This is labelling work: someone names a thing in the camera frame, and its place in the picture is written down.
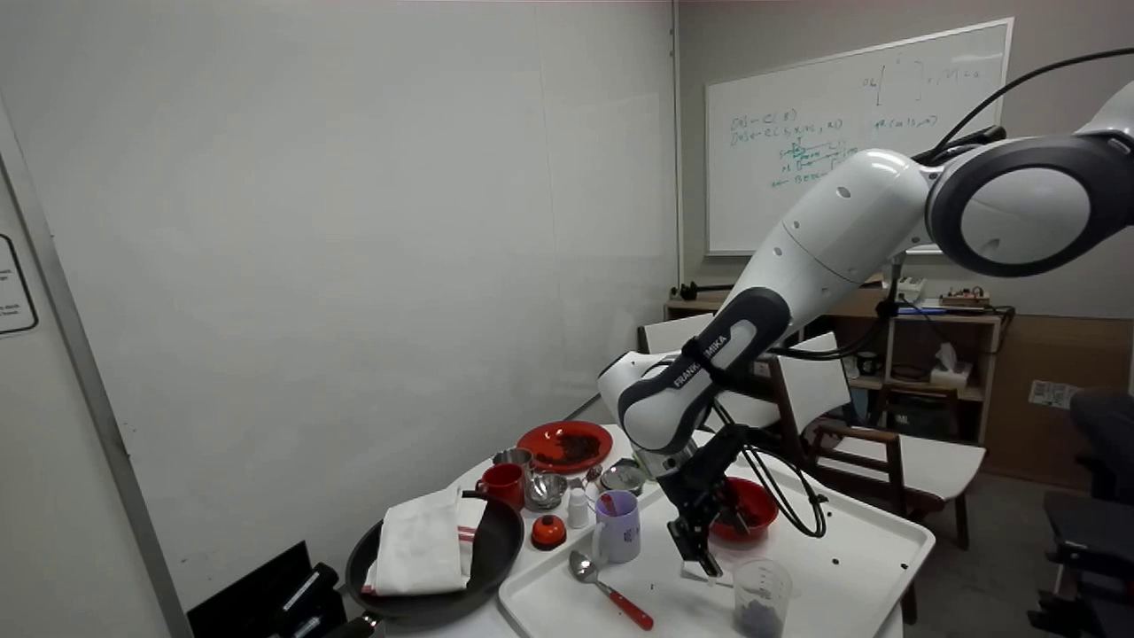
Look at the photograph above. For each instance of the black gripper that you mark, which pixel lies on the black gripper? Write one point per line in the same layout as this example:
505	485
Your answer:
698	490

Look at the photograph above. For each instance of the clear plastic measuring jar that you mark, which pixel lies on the clear plastic measuring jar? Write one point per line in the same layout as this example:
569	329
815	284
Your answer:
761	601

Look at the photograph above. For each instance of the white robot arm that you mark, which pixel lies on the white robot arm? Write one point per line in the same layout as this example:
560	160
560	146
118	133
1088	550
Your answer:
1011	208

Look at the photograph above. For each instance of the orange bowl with beans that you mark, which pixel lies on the orange bowl with beans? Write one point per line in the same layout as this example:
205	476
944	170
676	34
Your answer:
746	518

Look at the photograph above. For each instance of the small steel bowl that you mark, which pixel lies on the small steel bowl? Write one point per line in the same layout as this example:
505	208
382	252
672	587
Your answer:
545	490

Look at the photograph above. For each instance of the white tray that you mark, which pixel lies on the white tray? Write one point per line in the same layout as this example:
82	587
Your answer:
843	587

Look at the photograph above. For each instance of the small grey shaker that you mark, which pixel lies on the small grey shaker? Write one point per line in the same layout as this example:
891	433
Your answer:
579	504

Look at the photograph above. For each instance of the small orange lid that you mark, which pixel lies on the small orange lid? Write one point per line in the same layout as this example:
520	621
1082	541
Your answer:
548	534

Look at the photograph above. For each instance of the large orange plate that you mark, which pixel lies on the large orange plate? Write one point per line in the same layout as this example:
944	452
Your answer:
564	449

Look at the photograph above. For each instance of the black frying pan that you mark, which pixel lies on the black frying pan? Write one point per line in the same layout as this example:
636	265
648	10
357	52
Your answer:
495	555

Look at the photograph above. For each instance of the red cup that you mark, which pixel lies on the red cup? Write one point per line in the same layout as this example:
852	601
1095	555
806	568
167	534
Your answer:
505	483

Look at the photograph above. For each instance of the white chair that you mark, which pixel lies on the white chair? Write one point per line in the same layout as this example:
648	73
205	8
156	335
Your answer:
913	476

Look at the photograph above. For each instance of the white folded cloth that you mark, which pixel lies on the white folded cloth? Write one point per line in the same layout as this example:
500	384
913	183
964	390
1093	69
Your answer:
428	547

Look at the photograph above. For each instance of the wooden shelf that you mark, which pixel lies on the wooden shelf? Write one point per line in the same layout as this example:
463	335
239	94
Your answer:
944	367

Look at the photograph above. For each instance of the whiteboard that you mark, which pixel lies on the whiteboard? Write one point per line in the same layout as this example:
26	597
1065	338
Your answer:
773	135

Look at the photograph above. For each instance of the orange handled spoon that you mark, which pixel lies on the orange handled spoon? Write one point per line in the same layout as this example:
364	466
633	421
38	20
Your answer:
585	570

